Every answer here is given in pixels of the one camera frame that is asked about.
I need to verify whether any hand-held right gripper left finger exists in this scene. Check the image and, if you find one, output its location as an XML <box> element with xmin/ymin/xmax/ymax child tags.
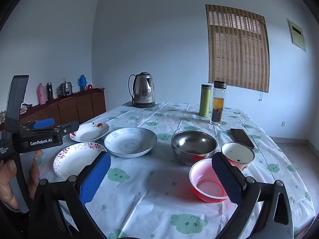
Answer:
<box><xmin>30</xmin><ymin>151</ymin><xmax>112</xmax><ymax>239</ymax></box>

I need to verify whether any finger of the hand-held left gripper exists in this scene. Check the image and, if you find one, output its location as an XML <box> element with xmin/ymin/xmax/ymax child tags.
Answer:
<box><xmin>21</xmin><ymin>118</ymin><xmax>55</xmax><ymax>131</ymax></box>
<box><xmin>26</xmin><ymin>121</ymin><xmax>80</xmax><ymax>140</ymax></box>

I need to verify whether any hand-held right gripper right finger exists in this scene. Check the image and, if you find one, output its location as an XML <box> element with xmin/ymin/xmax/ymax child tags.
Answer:
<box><xmin>212</xmin><ymin>152</ymin><xmax>299</xmax><ymax>239</ymax></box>

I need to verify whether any red plastic bowl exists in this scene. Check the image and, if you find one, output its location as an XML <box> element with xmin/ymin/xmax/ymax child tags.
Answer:
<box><xmin>189</xmin><ymin>158</ymin><xmax>230</xmax><ymax>203</ymax></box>

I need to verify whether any white plate with red flowers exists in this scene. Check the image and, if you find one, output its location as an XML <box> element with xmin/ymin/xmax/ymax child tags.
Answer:
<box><xmin>69</xmin><ymin>122</ymin><xmax>110</xmax><ymax>142</ymax></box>

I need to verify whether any white plate with pink flowers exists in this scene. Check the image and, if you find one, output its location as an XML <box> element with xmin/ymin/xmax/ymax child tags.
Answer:
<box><xmin>53</xmin><ymin>142</ymin><xmax>107</xmax><ymax>180</ymax></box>

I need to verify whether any white enamel bowl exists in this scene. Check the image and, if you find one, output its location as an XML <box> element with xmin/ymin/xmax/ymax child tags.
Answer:
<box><xmin>221</xmin><ymin>142</ymin><xmax>255</xmax><ymax>172</ymax></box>

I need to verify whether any white plate with blue pattern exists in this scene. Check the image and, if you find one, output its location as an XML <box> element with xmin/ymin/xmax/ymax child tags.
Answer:
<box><xmin>104</xmin><ymin>127</ymin><xmax>158</xmax><ymax>158</ymax></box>

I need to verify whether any stainless steel bowl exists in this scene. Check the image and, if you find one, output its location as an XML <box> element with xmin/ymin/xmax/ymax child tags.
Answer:
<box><xmin>171</xmin><ymin>130</ymin><xmax>218</xmax><ymax>166</ymax></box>

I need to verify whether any person's left hand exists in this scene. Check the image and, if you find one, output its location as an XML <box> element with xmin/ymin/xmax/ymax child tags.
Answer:
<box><xmin>0</xmin><ymin>150</ymin><xmax>43</xmax><ymax>211</ymax></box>

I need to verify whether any brown wooden sideboard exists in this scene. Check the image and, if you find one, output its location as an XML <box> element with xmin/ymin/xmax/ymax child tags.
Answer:
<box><xmin>19</xmin><ymin>88</ymin><xmax>107</xmax><ymax>127</ymax></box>

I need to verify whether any pink thermos flask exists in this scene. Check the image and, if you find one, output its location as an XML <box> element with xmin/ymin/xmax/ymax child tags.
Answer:
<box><xmin>37</xmin><ymin>83</ymin><xmax>46</xmax><ymax>105</ymax></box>

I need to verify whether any steel pressure cooker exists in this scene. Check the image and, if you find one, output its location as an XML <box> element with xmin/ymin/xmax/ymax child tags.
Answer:
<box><xmin>58</xmin><ymin>80</ymin><xmax>74</xmax><ymax>97</ymax></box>

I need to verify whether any black smartphone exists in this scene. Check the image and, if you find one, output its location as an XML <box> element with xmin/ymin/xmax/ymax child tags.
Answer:
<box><xmin>229</xmin><ymin>128</ymin><xmax>256</xmax><ymax>149</ymax></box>

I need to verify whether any blue thermos jug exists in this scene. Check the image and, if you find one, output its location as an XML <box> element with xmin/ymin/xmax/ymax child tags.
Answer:
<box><xmin>78</xmin><ymin>75</ymin><xmax>88</xmax><ymax>92</ymax></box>

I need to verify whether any white tablecloth with green clouds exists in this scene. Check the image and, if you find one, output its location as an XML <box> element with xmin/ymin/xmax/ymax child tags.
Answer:
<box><xmin>20</xmin><ymin>102</ymin><xmax>316</xmax><ymax>239</ymax></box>

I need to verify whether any glass tea bottle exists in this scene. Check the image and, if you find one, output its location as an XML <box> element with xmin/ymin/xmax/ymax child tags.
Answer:
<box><xmin>210</xmin><ymin>81</ymin><xmax>227</xmax><ymax>126</ymax></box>

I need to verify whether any black kettle base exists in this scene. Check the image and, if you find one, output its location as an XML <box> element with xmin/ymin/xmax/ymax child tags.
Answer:
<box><xmin>131</xmin><ymin>101</ymin><xmax>157</xmax><ymax>108</ymax></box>

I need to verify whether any green thermos bottle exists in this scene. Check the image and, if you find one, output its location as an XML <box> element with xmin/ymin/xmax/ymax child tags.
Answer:
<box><xmin>199</xmin><ymin>84</ymin><xmax>212</xmax><ymax>117</ymax></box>

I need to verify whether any stainless steel electric kettle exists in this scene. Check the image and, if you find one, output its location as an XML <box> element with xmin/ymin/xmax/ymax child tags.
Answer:
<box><xmin>128</xmin><ymin>72</ymin><xmax>156</xmax><ymax>105</ymax></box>

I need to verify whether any bamboo window blind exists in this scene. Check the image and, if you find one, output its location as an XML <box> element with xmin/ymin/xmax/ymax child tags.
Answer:
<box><xmin>205</xmin><ymin>4</ymin><xmax>271</xmax><ymax>92</ymax></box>

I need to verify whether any white wall panel box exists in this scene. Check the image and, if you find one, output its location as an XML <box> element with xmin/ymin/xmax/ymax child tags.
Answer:
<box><xmin>286</xmin><ymin>18</ymin><xmax>307</xmax><ymax>53</ymax></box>

